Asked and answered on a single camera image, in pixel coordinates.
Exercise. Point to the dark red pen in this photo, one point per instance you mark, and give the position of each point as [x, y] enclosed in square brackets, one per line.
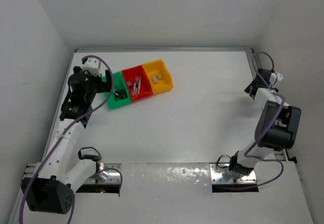
[134, 90]

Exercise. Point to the yellow plastic bin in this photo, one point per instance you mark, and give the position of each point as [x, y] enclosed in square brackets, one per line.
[153, 69]

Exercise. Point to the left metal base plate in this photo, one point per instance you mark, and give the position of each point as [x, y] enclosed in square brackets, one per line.
[109, 175]

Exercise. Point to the green plastic bin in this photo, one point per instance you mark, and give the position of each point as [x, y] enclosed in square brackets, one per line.
[119, 84]

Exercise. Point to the black handled scissors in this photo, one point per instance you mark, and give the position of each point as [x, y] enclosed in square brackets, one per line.
[125, 94]
[119, 95]

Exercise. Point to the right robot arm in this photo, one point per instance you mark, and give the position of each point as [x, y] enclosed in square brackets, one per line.
[276, 129]

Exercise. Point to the grey eraser block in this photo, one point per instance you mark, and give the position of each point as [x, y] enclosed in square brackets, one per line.
[154, 79]

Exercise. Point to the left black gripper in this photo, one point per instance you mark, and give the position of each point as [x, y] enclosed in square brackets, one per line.
[102, 84]

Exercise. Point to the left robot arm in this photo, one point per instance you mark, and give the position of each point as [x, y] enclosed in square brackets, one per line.
[53, 185]

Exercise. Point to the blue pen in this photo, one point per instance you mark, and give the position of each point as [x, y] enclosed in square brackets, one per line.
[137, 80]

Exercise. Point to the red plastic bin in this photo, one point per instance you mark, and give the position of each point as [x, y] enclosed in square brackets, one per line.
[145, 90]

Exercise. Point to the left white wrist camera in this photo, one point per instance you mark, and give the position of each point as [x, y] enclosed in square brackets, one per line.
[91, 65]

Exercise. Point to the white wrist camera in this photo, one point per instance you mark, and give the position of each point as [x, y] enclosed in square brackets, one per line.
[275, 78]
[91, 65]

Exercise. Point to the yellow highlighter pen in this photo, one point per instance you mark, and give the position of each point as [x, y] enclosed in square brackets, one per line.
[138, 87]

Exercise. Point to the metal base plate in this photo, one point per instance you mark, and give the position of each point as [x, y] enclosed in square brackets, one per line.
[221, 175]
[109, 175]

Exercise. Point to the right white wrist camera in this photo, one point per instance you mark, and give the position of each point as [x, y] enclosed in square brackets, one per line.
[275, 78]

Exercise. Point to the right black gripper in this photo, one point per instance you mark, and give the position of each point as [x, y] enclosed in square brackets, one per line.
[247, 89]

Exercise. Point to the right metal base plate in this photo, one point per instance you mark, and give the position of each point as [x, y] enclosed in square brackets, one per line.
[221, 175]

